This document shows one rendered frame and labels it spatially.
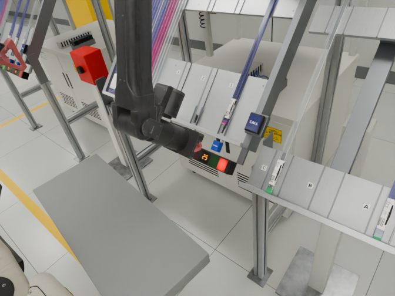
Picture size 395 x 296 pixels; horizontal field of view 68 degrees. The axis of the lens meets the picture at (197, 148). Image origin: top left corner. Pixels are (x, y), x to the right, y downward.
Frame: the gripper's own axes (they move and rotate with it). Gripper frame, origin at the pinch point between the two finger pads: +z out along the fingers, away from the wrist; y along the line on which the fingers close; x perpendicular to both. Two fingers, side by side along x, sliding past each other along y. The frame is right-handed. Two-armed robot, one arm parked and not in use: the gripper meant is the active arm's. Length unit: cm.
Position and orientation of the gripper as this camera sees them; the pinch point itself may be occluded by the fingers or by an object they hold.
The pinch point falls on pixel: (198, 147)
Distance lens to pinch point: 78.4
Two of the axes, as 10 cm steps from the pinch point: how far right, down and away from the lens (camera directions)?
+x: -3.9, 9.2, 0.3
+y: -7.5, -3.3, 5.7
